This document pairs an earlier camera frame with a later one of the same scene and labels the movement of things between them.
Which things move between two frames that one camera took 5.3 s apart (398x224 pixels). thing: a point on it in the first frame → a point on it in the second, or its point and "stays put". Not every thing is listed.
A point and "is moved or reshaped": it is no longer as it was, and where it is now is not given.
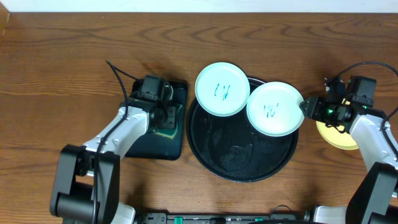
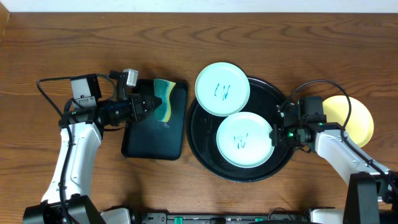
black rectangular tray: [154, 145] stays put
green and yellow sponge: [169, 133] is moved or reshaped
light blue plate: [222, 89] stays put
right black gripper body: [324, 111] → [287, 135]
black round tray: [229, 148] stays put
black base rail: [165, 218] stays put
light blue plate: [273, 109] → [243, 140]
